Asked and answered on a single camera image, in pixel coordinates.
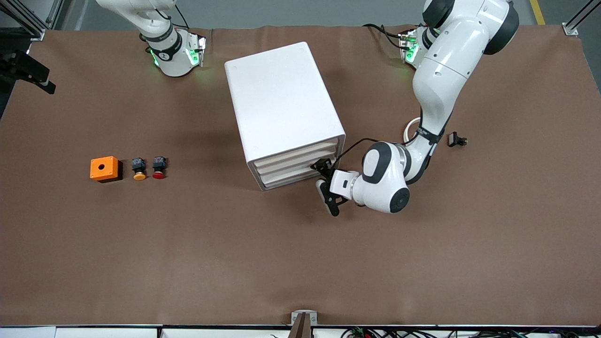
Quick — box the black right base cable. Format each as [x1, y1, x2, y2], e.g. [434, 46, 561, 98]
[153, 0, 189, 30]

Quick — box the black base cable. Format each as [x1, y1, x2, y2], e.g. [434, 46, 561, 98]
[362, 23, 405, 48]
[153, 0, 189, 30]

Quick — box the black cable bundle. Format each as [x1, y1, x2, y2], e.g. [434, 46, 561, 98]
[340, 327, 601, 338]

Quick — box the black left base cable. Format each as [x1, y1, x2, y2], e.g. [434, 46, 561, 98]
[362, 23, 405, 48]

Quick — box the grey metal table clamp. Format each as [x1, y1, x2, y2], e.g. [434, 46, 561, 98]
[291, 310, 318, 326]

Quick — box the white lowest drawer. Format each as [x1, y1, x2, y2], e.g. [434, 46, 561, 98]
[261, 159, 339, 190]

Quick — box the white middle drawer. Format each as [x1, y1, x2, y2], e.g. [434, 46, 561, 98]
[257, 148, 339, 178]

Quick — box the white curved plastic piece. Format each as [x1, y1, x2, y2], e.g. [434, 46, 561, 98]
[403, 117, 421, 144]

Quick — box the brown tapered post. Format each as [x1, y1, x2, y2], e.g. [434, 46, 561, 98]
[287, 314, 314, 338]

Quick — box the orange button enclosure box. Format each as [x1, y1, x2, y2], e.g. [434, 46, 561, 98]
[90, 156, 119, 183]

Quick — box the white drawer cabinet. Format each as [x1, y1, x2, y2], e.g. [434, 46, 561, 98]
[224, 41, 347, 192]

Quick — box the aluminium frame profile with bracket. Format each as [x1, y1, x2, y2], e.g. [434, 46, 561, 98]
[563, 0, 601, 37]

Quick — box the brown table mat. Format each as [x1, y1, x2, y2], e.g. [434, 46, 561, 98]
[0, 23, 601, 328]

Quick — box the white highest drawer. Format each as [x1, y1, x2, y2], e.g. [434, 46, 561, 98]
[254, 138, 339, 168]

